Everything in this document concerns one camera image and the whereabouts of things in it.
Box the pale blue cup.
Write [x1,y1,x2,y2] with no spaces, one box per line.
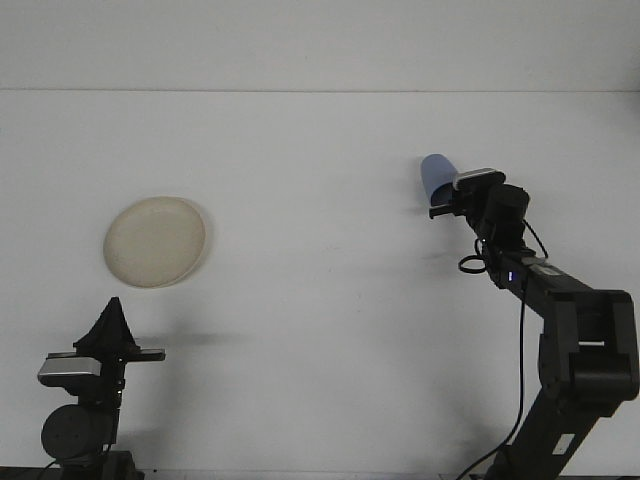
[419,153,459,208]

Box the pale round plate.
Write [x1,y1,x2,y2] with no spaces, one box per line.
[103,196,209,290]

